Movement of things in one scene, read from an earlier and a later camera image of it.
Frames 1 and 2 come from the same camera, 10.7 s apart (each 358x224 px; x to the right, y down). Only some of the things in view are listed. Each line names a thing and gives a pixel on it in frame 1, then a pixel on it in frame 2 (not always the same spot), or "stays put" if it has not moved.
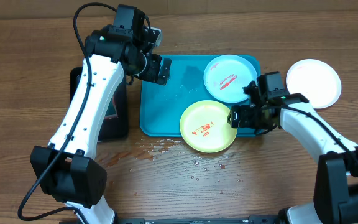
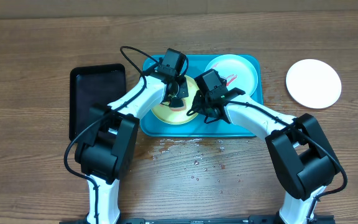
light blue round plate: [225, 76] stays put
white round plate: [316, 80] stays put
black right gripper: [248, 123] to [202, 109]
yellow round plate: [204, 127] to [178, 116]
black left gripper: [155, 64] to [184, 91]
